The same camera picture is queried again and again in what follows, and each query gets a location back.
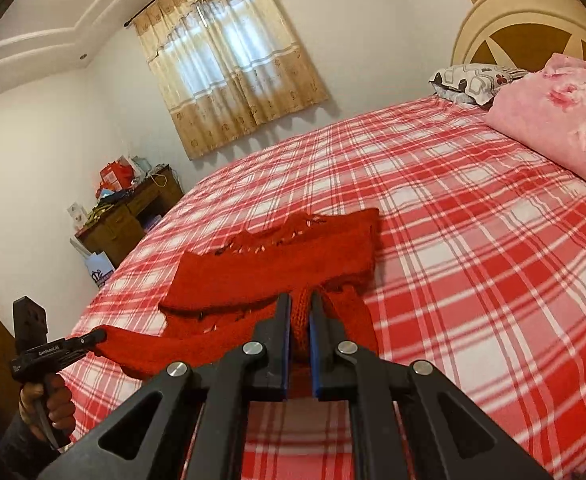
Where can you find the person's left forearm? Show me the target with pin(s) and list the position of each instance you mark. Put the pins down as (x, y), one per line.
(18, 452)

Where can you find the white card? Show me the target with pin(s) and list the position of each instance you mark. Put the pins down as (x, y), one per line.
(76, 216)

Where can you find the pink floral quilt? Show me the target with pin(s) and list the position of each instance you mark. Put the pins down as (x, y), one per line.
(563, 110)

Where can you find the beige patterned window curtain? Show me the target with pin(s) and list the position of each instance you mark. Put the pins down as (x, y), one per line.
(223, 75)

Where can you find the red gift bag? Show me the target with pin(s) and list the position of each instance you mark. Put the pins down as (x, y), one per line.
(113, 175)

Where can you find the grey patterned pillow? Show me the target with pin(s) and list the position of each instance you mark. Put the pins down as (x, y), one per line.
(473, 82)

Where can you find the white paper bag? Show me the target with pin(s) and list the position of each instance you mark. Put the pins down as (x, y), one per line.
(98, 270)

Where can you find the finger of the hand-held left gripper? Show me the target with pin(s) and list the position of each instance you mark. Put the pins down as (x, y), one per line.
(90, 340)

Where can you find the brown wooden desk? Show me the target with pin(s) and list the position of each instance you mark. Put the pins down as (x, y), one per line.
(118, 235)

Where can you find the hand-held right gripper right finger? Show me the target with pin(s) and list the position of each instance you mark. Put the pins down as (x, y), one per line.
(314, 355)

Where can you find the person's left hand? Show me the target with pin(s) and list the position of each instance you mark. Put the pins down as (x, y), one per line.
(62, 405)

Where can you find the light blue box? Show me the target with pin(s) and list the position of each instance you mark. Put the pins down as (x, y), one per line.
(140, 166)

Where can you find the dark cloth pile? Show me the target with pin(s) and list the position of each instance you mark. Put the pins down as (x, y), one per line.
(104, 210)

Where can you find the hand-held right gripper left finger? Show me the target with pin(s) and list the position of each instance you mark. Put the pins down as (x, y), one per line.
(287, 355)

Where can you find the red plaid bed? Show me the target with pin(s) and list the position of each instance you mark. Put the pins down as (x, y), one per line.
(473, 260)

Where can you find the red knit sweater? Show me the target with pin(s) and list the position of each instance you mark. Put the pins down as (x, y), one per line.
(273, 260)

